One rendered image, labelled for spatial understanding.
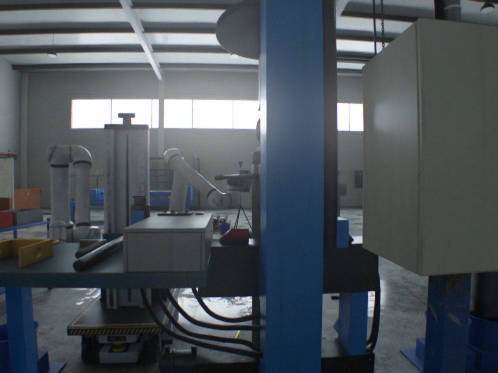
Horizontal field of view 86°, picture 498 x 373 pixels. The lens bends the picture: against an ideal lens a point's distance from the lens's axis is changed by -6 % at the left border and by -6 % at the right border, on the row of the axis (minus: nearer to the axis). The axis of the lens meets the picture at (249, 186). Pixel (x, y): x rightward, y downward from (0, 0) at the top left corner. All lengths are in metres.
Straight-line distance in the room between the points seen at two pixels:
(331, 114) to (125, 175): 1.77
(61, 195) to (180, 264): 1.50
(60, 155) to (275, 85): 1.63
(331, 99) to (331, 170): 0.26
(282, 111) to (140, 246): 0.58
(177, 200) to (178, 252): 1.38
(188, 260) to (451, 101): 0.72
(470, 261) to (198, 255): 0.64
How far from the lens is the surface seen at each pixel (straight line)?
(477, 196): 0.55
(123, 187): 2.44
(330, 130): 1.09
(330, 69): 1.15
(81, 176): 2.15
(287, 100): 0.91
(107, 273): 0.93
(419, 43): 0.54
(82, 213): 2.06
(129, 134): 2.46
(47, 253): 1.19
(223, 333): 1.66
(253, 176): 1.12
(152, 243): 0.87
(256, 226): 1.36
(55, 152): 2.21
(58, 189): 2.24
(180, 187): 2.19
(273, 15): 1.01
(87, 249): 1.14
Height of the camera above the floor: 1.32
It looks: 1 degrees down
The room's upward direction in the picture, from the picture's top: straight up
